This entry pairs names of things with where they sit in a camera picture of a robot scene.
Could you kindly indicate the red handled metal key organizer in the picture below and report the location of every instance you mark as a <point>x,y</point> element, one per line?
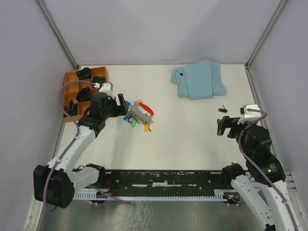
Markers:
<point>141,112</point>

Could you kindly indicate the blue key tag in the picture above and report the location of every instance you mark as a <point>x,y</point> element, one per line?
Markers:
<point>127,117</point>

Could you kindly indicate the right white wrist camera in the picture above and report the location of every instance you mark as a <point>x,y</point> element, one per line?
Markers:
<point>249,113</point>

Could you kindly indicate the yellow key tag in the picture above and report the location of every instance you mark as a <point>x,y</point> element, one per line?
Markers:
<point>146,127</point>

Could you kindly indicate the orange compartment tray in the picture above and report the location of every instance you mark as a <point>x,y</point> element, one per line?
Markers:
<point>76,96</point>

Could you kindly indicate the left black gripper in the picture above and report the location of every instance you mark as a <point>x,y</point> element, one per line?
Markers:
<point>120,110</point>

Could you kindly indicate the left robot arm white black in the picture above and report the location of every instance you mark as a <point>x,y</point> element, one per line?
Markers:
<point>57,182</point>

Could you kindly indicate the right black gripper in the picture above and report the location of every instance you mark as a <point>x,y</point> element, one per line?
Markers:
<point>227,121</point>

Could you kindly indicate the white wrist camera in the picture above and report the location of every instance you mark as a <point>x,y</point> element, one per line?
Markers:
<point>106,87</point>
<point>249,113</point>

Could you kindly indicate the light blue cable duct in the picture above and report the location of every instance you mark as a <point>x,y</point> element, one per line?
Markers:
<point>94,195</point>

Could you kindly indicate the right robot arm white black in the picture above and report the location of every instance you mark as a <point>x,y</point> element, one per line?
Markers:
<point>263,186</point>

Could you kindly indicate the green key tag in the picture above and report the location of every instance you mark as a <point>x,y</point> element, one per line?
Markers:
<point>133,122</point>

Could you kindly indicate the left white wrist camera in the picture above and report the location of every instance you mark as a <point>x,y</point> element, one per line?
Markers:
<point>106,87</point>

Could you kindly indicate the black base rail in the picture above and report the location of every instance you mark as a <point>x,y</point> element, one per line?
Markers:
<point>149,181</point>

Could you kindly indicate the folded light blue cloth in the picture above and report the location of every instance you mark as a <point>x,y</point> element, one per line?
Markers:
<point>201,80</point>

